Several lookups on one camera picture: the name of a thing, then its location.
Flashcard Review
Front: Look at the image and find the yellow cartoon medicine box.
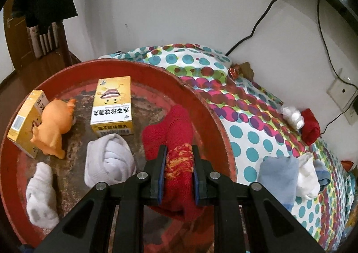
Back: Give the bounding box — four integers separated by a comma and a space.
90, 76, 134, 137

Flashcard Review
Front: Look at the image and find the yellow barcode medicine box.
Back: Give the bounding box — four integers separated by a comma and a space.
7, 89, 49, 158

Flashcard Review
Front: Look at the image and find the large red knitted sock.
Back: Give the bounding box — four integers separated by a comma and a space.
142, 104, 203, 222

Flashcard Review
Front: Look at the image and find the white sock at tray edge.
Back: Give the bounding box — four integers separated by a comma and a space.
26, 162, 60, 229

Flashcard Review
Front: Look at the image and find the blue sock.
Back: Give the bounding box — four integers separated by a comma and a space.
257, 156, 331, 211

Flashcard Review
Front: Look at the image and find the white sock on bed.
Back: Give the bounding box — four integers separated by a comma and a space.
296, 152, 320, 200

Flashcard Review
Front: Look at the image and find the white rolled sock in tray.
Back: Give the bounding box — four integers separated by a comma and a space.
84, 134, 136, 188

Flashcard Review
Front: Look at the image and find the red round tray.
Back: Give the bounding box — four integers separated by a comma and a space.
1, 59, 236, 246

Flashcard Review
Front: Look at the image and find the polka dot bed sheet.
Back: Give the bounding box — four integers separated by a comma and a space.
112, 43, 355, 252

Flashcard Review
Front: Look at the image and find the orange rubber toy animal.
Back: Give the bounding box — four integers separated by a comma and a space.
30, 98, 76, 159

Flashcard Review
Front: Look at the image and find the small white sock ball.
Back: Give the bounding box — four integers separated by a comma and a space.
280, 106, 305, 131

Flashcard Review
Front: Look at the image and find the brown candy wrapper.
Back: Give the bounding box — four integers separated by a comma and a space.
228, 62, 254, 81

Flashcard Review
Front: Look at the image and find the brown wooden door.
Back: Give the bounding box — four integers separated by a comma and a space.
2, 0, 75, 71

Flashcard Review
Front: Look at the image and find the red packet by wall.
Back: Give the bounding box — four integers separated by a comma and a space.
341, 160, 354, 172

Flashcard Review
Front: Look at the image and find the small red sock by wall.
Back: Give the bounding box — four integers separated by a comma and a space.
300, 108, 321, 146

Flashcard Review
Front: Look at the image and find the white wall socket plate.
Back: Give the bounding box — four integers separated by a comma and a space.
327, 78, 357, 126

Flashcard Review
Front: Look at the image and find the grey cable on wall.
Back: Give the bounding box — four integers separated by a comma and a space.
315, 0, 358, 91

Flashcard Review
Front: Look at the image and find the black cable on wall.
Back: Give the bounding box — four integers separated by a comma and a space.
224, 0, 302, 57

